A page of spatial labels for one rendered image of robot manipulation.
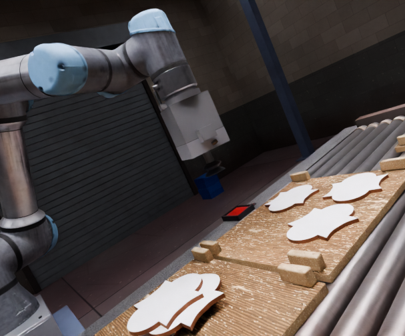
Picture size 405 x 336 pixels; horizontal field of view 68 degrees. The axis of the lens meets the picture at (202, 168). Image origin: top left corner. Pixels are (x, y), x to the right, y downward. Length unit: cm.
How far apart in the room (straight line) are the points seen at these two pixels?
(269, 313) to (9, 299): 66
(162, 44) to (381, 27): 521
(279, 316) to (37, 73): 49
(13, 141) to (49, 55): 44
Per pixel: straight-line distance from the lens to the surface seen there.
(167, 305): 55
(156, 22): 59
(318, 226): 64
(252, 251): 66
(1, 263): 94
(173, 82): 56
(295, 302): 48
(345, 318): 47
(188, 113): 56
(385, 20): 564
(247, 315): 50
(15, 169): 93
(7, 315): 93
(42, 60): 52
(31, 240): 98
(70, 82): 51
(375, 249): 60
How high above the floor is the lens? 122
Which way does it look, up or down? 7 degrees down
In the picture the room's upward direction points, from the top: 24 degrees counter-clockwise
